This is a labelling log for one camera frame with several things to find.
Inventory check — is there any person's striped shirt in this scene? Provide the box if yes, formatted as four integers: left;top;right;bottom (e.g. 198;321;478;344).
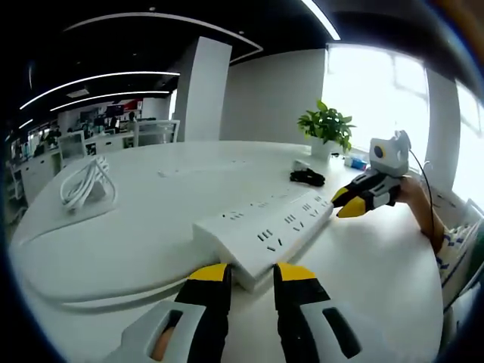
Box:
433;219;484;313

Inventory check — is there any white desk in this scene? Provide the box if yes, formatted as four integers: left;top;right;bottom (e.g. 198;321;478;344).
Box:
9;139;455;363

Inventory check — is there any white coiled cable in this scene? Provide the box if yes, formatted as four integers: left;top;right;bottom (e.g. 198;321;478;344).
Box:
11;166;126;250

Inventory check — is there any person's right hand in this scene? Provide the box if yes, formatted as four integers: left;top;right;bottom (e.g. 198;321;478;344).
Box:
396;175;422;207

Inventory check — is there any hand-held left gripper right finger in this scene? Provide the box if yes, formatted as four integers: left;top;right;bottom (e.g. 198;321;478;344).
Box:
272;262;366;363

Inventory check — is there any blue tissue box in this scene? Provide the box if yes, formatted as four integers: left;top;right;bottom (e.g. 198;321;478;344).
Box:
343;154;370;170

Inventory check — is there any narrow white office chair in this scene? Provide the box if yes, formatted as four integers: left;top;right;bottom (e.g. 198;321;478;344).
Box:
57;129;86;162

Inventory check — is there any white power strip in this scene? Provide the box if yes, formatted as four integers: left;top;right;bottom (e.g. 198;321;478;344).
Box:
191;189;336;293

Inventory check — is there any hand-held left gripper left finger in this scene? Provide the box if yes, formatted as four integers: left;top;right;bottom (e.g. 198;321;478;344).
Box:
102;262;234;363

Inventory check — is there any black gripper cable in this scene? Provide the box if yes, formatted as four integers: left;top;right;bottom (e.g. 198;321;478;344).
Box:
405;144;436;237

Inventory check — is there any black charger cable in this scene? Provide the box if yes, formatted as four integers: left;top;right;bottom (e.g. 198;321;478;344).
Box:
290;168;327;188

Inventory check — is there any potted green plant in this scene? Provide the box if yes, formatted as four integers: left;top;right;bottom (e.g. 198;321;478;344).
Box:
297;99;357;160

